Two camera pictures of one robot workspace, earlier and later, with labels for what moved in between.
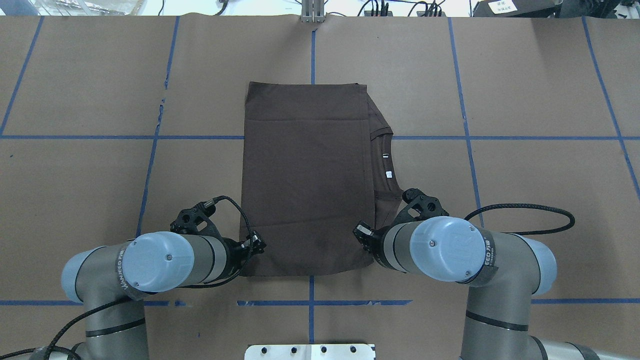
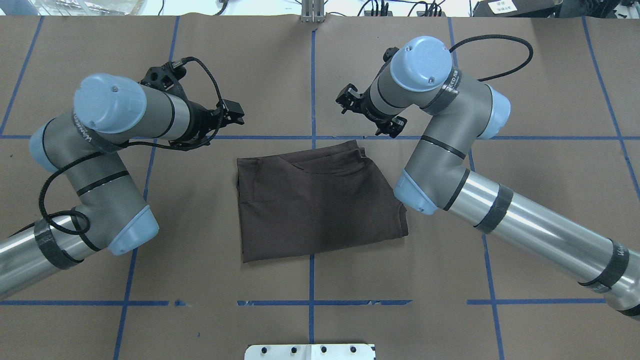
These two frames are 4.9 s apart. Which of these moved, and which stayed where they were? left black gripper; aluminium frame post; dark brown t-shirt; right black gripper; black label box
Moved: left black gripper; dark brown t-shirt; right black gripper
Stayed: black label box; aluminium frame post
